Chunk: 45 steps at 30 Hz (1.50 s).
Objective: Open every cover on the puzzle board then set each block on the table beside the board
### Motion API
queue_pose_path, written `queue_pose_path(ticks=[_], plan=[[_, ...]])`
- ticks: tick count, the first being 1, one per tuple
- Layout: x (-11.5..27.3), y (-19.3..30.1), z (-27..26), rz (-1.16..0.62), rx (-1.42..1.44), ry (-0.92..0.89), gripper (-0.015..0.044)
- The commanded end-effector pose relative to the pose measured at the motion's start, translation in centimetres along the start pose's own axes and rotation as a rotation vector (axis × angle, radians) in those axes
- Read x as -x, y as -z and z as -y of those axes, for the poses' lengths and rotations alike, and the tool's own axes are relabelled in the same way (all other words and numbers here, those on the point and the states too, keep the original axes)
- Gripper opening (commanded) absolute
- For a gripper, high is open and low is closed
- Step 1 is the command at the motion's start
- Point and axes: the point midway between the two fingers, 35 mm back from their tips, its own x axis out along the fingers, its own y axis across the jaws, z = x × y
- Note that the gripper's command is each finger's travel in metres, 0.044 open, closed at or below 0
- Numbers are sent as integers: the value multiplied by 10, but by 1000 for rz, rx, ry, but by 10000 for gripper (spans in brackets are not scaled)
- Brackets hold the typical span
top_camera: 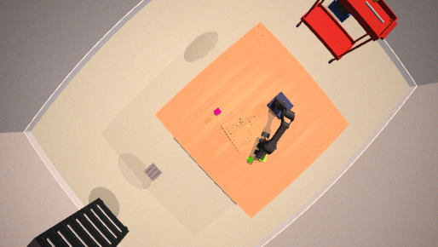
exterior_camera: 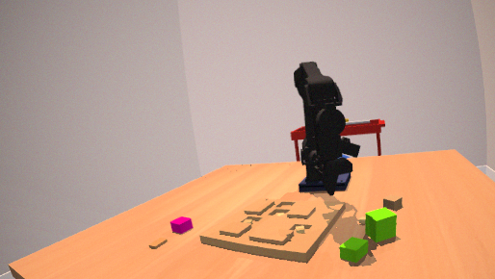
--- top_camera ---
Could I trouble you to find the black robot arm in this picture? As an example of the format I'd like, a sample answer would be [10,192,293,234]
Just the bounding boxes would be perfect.
[256,98,296,161]

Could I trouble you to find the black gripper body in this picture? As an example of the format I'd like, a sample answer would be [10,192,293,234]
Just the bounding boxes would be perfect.
[254,132,270,155]

